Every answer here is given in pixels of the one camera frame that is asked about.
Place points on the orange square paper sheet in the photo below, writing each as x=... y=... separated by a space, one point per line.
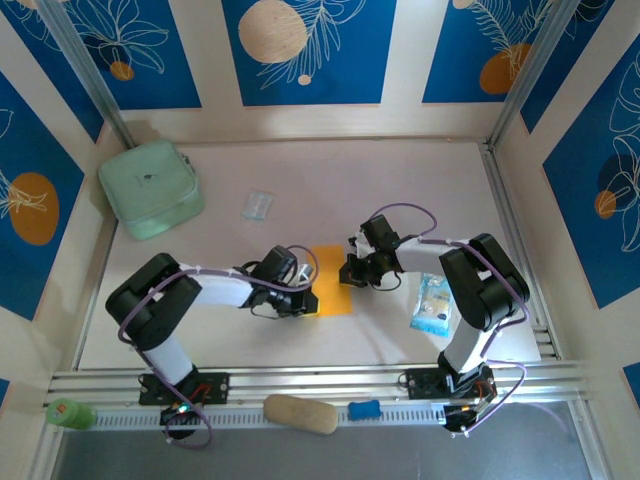
x=332 y=280

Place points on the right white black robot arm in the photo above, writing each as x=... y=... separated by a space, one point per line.
x=485 y=280

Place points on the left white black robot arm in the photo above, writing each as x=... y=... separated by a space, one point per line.
x=150 y=300

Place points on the blue wet wipes pack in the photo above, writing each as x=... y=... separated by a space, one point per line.
x=432 y=305

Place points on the small clear plastic packet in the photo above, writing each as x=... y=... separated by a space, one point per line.
x=257 y=205

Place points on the beige oval case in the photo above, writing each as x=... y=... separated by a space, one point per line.
x=300 y=414

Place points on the blue bone-shaped sponge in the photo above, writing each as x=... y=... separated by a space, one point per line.
x=364 y=410

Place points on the mint green zip case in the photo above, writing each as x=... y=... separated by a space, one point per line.
x=145 y=185

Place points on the green bottle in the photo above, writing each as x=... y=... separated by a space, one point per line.
x=70 y=414

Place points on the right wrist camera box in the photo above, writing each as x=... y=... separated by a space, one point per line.
x=359 y=242

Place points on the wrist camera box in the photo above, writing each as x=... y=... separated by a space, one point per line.
x=305 y=274
x=359 y=242

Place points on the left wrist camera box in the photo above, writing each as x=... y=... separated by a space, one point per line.
x=305 y=274

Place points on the aluminium mounting rail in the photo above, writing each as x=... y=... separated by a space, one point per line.
x=325 y=377

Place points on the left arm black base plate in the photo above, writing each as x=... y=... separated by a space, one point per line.
x=215 y=387

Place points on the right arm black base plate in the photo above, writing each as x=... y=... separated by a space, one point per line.
x=420 y=382

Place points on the aluminium side rail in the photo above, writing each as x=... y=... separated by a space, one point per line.
x=500 y=190

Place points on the aluminium corner post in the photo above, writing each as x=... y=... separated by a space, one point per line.
x=85 y=70
x=530 y=70

